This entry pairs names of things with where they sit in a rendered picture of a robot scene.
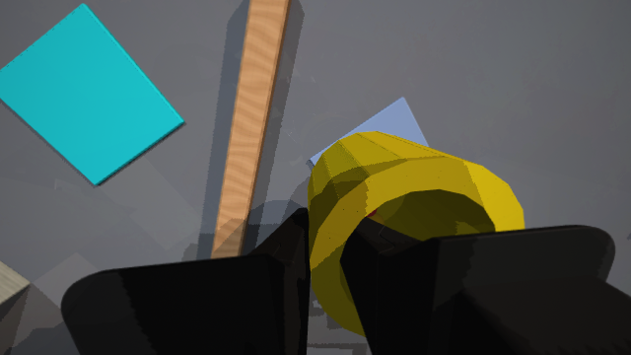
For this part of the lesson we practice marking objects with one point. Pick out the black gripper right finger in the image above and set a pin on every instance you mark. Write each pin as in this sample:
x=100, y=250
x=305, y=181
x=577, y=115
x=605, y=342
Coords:
x=404, y=289

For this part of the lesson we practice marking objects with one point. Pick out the wooden plank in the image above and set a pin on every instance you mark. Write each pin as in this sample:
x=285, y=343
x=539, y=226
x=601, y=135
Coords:
x=264, y=37

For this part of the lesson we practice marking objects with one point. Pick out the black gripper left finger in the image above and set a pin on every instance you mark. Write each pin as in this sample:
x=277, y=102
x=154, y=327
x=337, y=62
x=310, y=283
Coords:
x=262, y=298

